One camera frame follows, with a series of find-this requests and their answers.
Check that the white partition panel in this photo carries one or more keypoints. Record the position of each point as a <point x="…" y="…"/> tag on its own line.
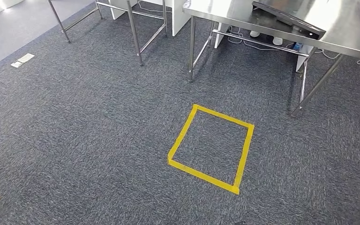
<point x="180" y="18"/>
<point x="121" y="7"/>

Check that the grey floor socket plate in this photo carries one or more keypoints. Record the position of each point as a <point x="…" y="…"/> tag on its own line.
<point x="24" y="59"/>

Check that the long black plastic part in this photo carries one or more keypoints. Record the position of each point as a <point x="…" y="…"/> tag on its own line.
<point x="291" y="20"/>

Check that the stainless steel workbench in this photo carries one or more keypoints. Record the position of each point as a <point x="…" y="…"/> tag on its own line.
<point x="229" y="9"/>

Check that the yellow floor tape rectangle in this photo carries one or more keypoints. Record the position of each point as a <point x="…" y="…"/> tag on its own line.
<point x="182" y="133"/>

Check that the small blue bottle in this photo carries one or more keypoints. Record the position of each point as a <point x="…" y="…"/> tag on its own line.
<point x="298" y="46"/>

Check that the small white cup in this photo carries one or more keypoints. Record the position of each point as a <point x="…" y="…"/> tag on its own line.
<point x="277" y="41"/>
<point x="254" y="33"/>

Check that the steel table frame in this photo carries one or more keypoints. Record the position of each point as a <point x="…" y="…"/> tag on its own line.
<point x="135" y="34"/>

